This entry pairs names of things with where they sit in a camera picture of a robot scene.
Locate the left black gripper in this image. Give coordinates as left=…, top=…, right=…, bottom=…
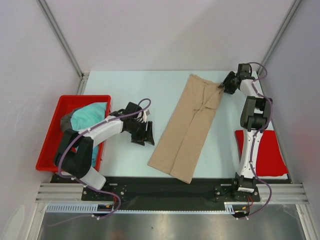
left=126, top=120, right=154, bottom=146

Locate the beige t shirt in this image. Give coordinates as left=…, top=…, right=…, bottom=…
left=148, top=74, right=224, bottom=184

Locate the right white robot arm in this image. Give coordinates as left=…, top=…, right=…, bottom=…
left=218, top=61, right=273, bottom=201

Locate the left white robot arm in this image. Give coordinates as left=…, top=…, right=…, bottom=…
left=53, top=98, right=155, bottom=200

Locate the teal t shirt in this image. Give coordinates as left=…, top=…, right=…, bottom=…
left=69, top=101, right=108, bottom=168

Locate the grey t shirt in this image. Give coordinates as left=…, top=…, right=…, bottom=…
left=60, top=111, right=74, bottom=132

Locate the folded red t shirt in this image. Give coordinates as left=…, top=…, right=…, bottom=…
left=234, top=129, right=288, bottom=177

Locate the red plastic bin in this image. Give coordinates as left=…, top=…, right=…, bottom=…
left=35, top=95, right=112, bottom=173

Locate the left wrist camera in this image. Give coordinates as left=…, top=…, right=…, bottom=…
left=137, top=109, right=150, bottom=123

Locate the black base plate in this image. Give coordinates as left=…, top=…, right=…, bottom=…
left=49, top=174, right=293, bottom=211

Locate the left aluminium corner post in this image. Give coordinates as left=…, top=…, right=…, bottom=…
left=36, top=0, right=84, bottom=79

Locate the aluminium corner post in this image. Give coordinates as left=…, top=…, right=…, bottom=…
left=36, top=0, right=84, bottom=79
left=261, top=0, right=304, bottom=67

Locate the white slotted cable duct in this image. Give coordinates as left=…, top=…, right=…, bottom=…
left=46, top=202, right=249, bottom=215

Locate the right aluminium corner post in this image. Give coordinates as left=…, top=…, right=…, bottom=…
left=261, top=0, right=304, bottom=67

